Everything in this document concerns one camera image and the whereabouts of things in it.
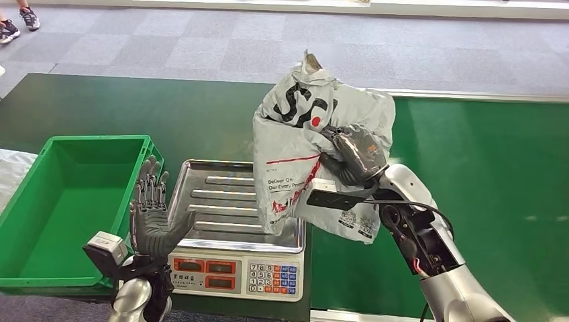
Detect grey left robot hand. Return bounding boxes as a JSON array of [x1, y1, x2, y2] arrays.
[[129, 155, 197, 259]]

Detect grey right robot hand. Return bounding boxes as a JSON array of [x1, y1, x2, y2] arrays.
[[319, 123, 390, 188]]

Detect grey courier package bag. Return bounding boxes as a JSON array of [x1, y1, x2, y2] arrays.
[[252, 50, 397, 246]]

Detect green conveyor belt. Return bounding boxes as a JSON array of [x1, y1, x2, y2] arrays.
[[309, 95, 569, 322]]

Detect green plastic crate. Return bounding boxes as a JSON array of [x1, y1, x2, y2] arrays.
[[0, 135, 165, 289]]

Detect electronic weighing scale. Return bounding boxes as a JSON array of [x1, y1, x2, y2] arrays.
[[168, 159, 307, 303]]

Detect white plastic bag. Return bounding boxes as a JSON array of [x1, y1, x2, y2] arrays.
[[0, 148, 39, 213]]

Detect white baseboard ledge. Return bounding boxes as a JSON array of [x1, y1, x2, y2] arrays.
[[26, 0, 569, 21]]

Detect person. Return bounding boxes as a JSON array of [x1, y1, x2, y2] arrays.
[[0, 0, 42, 46]]

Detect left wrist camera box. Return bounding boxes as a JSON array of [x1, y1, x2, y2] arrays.
[[82, 231, 130, 278]]

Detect silver conveyor side rail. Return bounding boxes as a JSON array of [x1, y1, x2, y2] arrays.
[[355, 87, 569, 104], [309, 309, 434, 322]]

